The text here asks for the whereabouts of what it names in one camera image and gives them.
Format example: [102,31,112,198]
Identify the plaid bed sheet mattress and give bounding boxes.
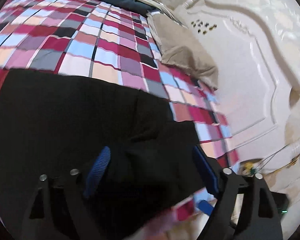
[0,0,237,167]

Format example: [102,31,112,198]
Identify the white carved headboard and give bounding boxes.
[181,0,300,198]

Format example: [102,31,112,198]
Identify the black pants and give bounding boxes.
[0,69,204,239]

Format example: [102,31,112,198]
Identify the beige pillow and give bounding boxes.
[147,12,218,90]

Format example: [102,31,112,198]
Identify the white cable by headboard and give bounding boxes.
[255,143,300,176]

